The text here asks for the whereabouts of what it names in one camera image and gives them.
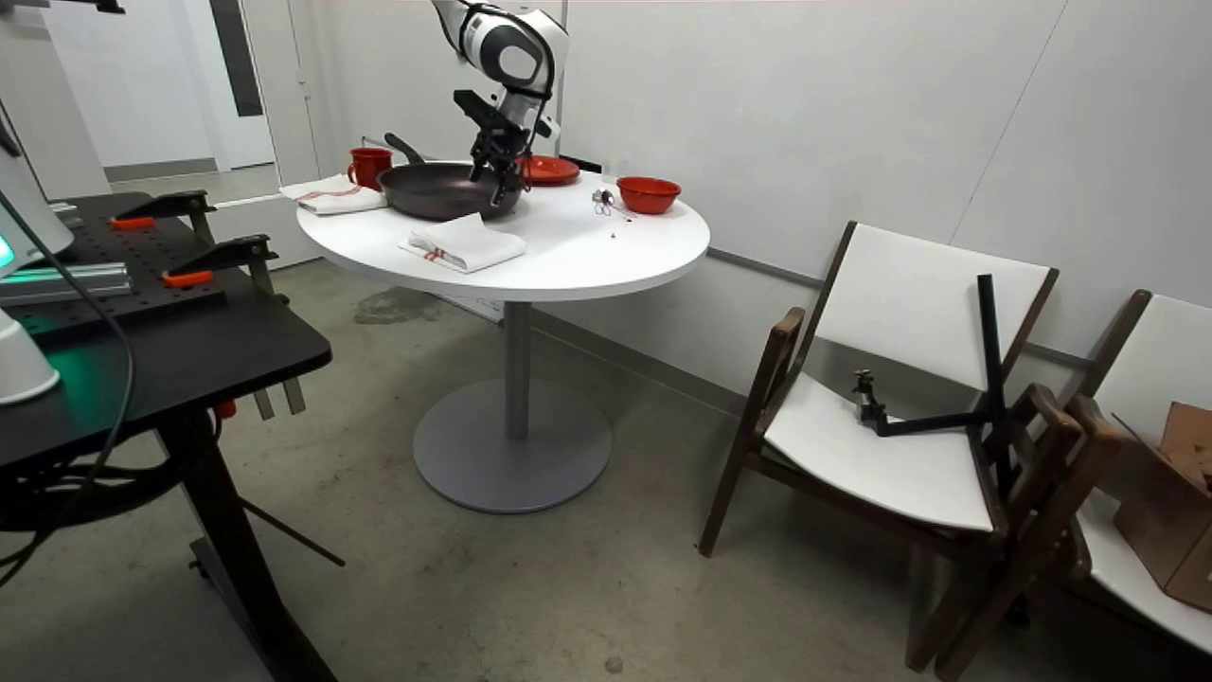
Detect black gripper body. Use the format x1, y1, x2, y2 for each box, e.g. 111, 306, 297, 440
470, 113, 533, 186

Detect black frying pan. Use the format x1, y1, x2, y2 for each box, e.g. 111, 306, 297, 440
377, 131, 523, 229

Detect black clamp with orange handle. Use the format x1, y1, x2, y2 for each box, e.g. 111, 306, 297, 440
160, 232, 280, 299
104, 186, 219, 240

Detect round white pedestal table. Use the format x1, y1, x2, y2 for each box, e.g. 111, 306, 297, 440
290, 155, 715, 521

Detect brown cardboard box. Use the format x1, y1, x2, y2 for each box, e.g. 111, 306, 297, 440
1073, 400, 1212, 617

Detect black metal stand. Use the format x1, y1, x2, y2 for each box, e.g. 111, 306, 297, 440
849, 271, 1031, 502

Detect red mug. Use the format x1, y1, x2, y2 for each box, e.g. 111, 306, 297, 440
343, 143, 397, 194

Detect dark narrow door window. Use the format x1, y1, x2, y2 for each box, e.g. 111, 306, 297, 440
203, 0, 263, 122

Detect red plate with black handle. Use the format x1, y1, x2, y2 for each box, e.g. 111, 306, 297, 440
515, 152, 605, 191

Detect black desk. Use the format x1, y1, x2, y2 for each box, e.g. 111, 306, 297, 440
0, 186, 348, 682

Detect white cloth with red print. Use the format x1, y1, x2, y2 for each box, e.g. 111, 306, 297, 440
276, 176, 386, 219

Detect wooden chair with cardboard box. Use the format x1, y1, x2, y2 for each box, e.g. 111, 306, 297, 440
932, 285, 1212, 675

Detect black cable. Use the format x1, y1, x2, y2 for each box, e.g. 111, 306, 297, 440
0, 201, 138, 587

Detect small metal utensil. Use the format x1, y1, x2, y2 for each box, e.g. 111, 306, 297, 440
585, 186, 637, 229

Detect white tilted panel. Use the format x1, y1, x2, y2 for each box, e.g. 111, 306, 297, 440
0, 108, 75, 277

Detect wooden chair with white cushions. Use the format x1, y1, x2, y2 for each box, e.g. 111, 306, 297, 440
695, 218, 1089, 682

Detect red bowl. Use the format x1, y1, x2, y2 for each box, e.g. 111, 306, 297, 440
614, 176, 684, 219

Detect white folded cloth red stripes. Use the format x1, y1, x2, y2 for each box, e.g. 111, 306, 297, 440
397, 208, 531, 277

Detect white rounded device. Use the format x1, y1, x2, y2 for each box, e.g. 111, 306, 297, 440
0, 306, 63, 411

